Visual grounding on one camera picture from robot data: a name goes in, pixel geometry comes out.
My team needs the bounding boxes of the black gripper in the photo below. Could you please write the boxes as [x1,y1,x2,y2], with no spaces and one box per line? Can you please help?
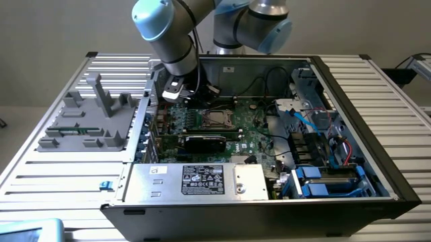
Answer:
[183,77,223,109]

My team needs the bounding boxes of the silver square CPU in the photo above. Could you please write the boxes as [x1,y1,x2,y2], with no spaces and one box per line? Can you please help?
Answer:
[209,112,227,125]

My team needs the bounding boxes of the green motherboard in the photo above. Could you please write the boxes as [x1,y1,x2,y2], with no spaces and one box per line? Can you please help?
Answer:
[148,97,283,164]

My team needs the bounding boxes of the black graphics card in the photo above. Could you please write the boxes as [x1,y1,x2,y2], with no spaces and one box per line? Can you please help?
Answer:
[184,135,229,154]

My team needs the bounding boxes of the silver metal drive cage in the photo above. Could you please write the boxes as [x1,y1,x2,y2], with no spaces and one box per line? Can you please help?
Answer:
[274,67,339,133]

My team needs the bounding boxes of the silver power supply unit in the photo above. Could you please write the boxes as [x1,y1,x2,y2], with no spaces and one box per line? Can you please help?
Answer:
[122,163,270,203]

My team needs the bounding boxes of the grey parts rack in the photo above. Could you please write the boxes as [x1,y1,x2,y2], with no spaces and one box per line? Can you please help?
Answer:
[36,73,139,153]

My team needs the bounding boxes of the green RAM stick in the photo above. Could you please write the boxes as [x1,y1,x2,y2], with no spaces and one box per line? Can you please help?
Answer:
[47,127,100,135]

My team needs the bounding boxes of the black open PC case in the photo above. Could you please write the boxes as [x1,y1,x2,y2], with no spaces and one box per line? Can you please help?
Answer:
[100,54,422,242]

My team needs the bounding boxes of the blue disk bay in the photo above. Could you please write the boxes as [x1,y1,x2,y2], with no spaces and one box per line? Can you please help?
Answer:
[282,164,379,200]

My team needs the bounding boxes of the black box beside table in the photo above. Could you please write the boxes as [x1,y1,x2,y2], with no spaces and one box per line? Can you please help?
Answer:
[382,68,415,88]

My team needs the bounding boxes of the teal framed screen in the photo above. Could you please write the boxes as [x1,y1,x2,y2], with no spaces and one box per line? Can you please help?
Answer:
[0,218,66,242]

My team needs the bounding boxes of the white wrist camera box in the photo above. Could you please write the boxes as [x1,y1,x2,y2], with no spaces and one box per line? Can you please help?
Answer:
[162,75,187,102]

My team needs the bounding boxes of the CPU socket with metal frame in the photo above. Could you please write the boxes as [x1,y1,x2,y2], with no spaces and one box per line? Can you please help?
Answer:
[201,109,235,130]

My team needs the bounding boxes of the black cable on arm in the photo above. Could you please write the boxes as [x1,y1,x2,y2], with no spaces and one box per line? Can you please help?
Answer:
[189,10,205,101]

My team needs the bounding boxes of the black wire loop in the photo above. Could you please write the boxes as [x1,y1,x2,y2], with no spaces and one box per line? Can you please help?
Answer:
[235,66,291,99]

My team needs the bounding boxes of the light blue flat wire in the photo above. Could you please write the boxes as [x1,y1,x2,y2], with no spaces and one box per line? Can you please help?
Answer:
[285,108,321,135]

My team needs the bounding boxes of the red wire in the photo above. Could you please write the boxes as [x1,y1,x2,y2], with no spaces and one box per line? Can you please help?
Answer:
[342,140,354,165]

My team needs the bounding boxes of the aluminium side frame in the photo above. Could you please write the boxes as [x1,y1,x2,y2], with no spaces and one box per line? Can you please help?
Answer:
[402,52,431,82]

